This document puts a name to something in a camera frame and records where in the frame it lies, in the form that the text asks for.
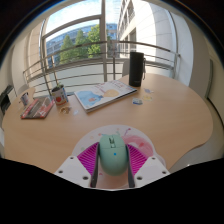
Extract small blue sticker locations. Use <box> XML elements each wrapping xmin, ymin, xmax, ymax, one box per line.
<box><xmin>132</xmin><ymin>97</ymin><xmax>144</xmax><ymax>106</ymax></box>

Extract black tall tumbler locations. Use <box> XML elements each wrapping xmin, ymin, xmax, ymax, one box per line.
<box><xmin>128</xmin><ymin>51</ymin><xmax>147</xmax><ymax>88</ymax></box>

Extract red cover magazine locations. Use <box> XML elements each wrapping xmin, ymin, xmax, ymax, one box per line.
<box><xmin>20</xmin><ymin>96</ymin><xmax>56</xmax><ymax>120</ymax></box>

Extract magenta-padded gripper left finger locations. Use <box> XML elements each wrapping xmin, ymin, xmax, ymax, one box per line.
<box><xmin>54</xmin><ymin>141</ymin><xmax>101</xmax><ymax>189</ymax></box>

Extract white chair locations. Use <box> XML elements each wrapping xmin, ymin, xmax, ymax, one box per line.
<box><xmin>16</xmin><ymin>83</ymin><xmax>30</xmax><ymax>98</ymax></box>
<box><xmin>121</xmin><ymin>59</ymin><xmax>132</xmax><ymax>78</ymax></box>

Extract grey metal railing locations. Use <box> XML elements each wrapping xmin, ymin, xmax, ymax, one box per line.
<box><xmin>22</xmin><ymin>40</ymin><xmax>181</xmax><ymax>94</ymax></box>

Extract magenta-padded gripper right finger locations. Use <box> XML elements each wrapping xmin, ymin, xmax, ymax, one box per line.
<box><xmin>125</xmin><ymin>143</ymin><xmax>171</xmax><ymax>189</ymax></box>

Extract mint green computer mouse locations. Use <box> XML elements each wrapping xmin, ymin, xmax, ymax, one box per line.
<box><xmin>98</xmin><ymin>133</ymin><xmax>129</xmax><ymax>177</ymax></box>

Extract white illustrated book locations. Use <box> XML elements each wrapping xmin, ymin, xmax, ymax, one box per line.
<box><xmin>73</xmin><ymin>79</ymin><xmax>138</xmax><ymax>113</ymax></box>

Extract white pink round mouse pad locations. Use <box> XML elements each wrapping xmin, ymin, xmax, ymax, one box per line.
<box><xmin>71</xmin><ymin>124</ymin><xmax>167</xmax><ymax>189</ymax></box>

